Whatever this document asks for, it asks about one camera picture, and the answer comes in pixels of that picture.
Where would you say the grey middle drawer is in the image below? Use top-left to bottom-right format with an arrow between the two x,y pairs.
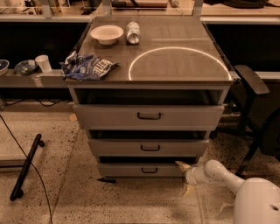
88,139 -> 209,157

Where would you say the black office chair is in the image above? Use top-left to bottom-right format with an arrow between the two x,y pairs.
217,64 -> 280,179

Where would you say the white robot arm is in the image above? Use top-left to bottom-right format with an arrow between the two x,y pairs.
176,160 -> 280,224

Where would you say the black floor cable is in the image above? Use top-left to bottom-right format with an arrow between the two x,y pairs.
0,114 -> 54,224

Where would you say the grey low shelf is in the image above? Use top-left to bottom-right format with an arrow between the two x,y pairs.
0,69 -> 67,88

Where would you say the grey drawer cabinet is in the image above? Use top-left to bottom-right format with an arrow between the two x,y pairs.
64,15 -> 236,184

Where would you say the bowl at left edge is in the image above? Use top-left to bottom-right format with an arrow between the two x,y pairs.
0,59 -> 10,76

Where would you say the blue chip bag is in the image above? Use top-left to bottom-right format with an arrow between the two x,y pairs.
60,51 -> 117,81

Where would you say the grey drawer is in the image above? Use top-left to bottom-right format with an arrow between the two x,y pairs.
88,139 -> 209,157
73,104 -> 224,130
97,163 -> 182,179

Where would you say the silver soda can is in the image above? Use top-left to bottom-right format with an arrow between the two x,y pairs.
126,22 -> 141,45

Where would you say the dark bowl with items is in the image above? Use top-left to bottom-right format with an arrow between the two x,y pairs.
14,59 -> 39,76

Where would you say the white bowl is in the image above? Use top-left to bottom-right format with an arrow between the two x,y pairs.
90,25 -> 124,46

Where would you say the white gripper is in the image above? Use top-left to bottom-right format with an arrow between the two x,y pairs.
176,161 -> 207,196

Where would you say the grey top drawer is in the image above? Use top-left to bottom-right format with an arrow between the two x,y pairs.
73,104 -> 224,130

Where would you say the grey bottom drawer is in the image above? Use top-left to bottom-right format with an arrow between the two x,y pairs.
97,163 -> 182,179

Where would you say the black stand leg bar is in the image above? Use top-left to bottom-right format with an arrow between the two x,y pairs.
10,134 -> 45,201

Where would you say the white paper cup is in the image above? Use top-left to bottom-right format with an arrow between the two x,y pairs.
35,55 -> 52,73

